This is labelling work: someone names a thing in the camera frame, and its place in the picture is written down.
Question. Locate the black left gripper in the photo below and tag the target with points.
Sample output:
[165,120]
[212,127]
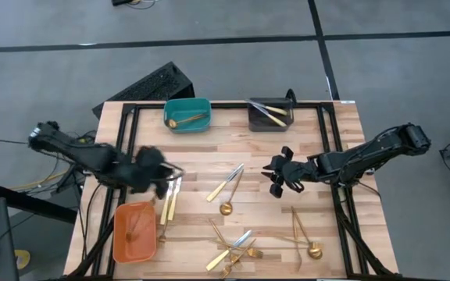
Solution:
[147,169]

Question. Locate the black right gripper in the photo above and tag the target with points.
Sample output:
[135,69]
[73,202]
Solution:
[295,171]

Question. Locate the dark grey plastic bin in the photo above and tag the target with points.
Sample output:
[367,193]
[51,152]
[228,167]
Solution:
[260,123]

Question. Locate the gold spoon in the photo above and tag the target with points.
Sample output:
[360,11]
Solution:
[195,117]
[315,250]
[226,209]
[172,123]

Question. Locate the orange plastic bin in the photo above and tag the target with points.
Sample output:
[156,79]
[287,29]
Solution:
[143,250]

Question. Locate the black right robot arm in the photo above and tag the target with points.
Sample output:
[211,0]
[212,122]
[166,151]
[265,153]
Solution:
[365,156]

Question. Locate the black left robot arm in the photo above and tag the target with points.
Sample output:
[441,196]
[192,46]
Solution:
[80,154]

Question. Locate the teal plastic bin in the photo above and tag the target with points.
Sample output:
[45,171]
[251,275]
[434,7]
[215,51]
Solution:
[193,126]

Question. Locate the white sticker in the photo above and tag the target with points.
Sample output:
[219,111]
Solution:
[348,102]

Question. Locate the black perforated box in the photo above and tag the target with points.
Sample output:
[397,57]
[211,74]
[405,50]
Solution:
[151,84]

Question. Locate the black beam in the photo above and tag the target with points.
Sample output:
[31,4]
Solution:
[33,203]

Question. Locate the yellow tape roll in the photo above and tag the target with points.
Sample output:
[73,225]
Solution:
[23,259]

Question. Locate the black floor device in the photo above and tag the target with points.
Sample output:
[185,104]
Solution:
[121,2]

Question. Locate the small black mount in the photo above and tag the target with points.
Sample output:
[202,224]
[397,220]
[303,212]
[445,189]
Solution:
[290,95]

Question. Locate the black aluminium table frame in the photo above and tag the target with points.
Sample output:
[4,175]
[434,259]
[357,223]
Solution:
[229,105]

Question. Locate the black side bracket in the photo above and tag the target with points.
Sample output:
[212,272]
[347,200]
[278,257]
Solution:
[66,181]

